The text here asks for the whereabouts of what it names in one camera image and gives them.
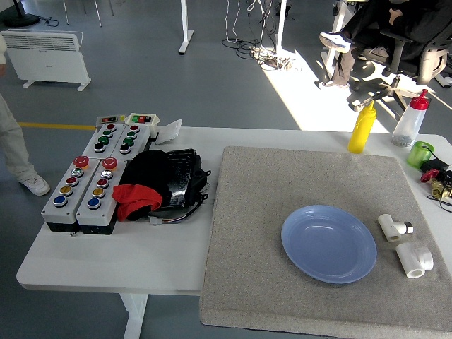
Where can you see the black office chair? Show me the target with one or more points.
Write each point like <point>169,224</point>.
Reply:
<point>402,53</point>

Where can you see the red cloth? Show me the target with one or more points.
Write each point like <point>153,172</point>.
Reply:
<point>136,197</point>

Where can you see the black fan base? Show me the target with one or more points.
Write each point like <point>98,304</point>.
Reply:
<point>21,19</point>

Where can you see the white desk leg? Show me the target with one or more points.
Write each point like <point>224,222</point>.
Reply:
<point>339,17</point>
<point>184,21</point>
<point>280,24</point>

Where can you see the white red-green switch box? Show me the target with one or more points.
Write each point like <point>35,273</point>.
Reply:
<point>141,119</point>

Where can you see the seated person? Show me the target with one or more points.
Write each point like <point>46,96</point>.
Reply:
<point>335,39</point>

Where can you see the grey-brown mat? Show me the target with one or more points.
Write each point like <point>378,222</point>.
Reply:
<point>282,176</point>

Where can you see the yellow squeeze bottle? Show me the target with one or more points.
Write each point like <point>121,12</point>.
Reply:
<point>362,130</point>

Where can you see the white tee pipe metal end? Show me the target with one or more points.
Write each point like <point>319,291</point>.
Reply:
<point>388,227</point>

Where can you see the black power adapter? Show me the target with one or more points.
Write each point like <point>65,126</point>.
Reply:
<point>436,164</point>

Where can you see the standing person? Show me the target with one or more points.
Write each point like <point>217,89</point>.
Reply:
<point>14,148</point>

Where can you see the white table leg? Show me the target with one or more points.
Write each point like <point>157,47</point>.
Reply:
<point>134,314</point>

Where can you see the five-button control box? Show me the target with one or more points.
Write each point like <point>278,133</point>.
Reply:
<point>53,212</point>
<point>102,212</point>

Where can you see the large white tee pipe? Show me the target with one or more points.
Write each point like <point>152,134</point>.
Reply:
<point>409,261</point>

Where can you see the small grey switch box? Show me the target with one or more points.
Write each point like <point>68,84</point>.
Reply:
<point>109,120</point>

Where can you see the black cloth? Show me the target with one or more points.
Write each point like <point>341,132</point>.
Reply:
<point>148,169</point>

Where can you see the white panel heater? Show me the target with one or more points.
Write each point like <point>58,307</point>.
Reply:
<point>46,60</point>

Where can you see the black plastic tray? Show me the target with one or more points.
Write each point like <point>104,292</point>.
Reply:
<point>180,176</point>

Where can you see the green translucent cup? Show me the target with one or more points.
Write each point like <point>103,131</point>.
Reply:
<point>418,155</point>

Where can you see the blue plate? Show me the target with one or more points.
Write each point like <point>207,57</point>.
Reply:
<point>328,247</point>

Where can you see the clear squeeze bottle red cap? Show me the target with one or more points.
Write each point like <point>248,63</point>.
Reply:
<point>409,123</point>

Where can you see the white plastic cover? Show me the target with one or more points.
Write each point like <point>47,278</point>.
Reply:
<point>169,132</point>

